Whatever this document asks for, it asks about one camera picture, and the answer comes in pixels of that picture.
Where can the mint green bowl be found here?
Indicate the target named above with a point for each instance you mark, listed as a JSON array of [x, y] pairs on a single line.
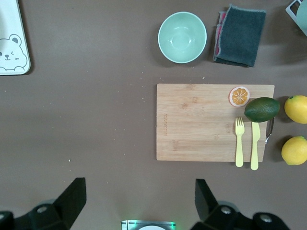
[[182, 37]]

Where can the cream bear print tray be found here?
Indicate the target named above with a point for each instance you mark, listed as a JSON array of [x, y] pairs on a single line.
[[12, 36]]

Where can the yellow lemon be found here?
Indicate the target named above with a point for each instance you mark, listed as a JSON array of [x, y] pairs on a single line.
[[293, 151], [297, 109]]

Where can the wooden cutting board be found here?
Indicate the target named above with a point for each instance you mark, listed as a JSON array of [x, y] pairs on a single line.
[[192, 124]]

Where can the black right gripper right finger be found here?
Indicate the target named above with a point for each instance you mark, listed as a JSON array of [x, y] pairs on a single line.
[[205, 198]]

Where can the yellow plastic knife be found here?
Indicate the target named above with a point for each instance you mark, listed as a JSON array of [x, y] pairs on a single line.
[[255, 143]]

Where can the yellow plastic fork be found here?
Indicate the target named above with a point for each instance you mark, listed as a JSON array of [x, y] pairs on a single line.
[[239, 143]]

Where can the dark grey folded cloth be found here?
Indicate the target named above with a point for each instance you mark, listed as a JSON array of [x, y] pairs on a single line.
[[239, 36]]

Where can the pale green cup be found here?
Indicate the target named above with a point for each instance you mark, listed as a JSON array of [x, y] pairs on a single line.
[[302, 21]]

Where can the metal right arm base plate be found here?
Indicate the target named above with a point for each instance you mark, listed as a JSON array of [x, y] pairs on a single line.
[[124, 225]]

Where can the orange slice toy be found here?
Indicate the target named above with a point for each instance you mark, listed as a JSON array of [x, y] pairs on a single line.
[[239, 96]]

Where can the dark green avocado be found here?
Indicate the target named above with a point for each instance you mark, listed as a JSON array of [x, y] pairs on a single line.
[[261, 109]]

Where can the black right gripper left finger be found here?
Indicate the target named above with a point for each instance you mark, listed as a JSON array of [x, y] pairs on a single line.
[[72, 201]]

